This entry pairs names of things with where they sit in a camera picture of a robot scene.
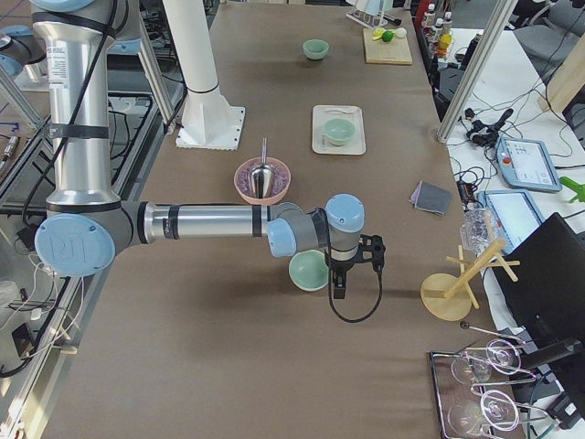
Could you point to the teach pendant tablet far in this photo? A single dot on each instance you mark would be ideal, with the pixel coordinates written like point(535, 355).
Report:
point(526, 164)

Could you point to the cream serving tray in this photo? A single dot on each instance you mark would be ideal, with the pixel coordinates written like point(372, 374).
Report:
point(356, 146)

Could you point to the wooden cup tree stand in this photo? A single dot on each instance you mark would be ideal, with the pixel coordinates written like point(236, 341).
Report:
point(451, 298)

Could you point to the green lime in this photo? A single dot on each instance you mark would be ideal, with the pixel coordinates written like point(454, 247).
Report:
point(387, 36)

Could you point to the black monitor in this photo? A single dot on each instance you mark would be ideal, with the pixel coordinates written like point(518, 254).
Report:
point(548, 297)

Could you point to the green bowl on tray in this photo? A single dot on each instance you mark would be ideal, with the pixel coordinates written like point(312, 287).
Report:
point(339, 131)

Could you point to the teach pendant tablet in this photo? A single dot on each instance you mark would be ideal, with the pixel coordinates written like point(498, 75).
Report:
point(526, 164)
point(516, 212)

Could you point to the green bowl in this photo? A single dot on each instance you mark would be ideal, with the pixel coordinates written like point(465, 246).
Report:
point(339, 131)
point(308, 270)
point(315, 49)

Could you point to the pink bowl with ice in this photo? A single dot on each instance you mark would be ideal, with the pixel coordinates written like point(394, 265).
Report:
point(281, 182)

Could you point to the aluminium frame post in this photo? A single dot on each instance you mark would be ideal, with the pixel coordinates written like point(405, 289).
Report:
point(493, 30)

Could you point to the wooden cutting board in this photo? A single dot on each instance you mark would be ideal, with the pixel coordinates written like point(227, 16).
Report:
point(395, 52)

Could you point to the white pedestal column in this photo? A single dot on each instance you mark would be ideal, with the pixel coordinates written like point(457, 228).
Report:
point(208, 120)

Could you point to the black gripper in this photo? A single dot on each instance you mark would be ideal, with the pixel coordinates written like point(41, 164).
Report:
point(340, 266)

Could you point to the teach pendant tablet near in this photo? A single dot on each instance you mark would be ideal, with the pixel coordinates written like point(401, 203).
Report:
point(516, 212)

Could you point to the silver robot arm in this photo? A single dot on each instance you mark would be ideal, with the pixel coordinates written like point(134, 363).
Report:
point(87, 223)

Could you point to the wine glass rack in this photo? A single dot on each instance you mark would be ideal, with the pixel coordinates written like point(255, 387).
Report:
point(472, 388)

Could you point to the metal scoop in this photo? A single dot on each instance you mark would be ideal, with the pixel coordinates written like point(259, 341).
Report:
point(261, 176)

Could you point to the grey folded cloth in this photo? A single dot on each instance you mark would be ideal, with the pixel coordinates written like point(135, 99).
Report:
point(430, 198)

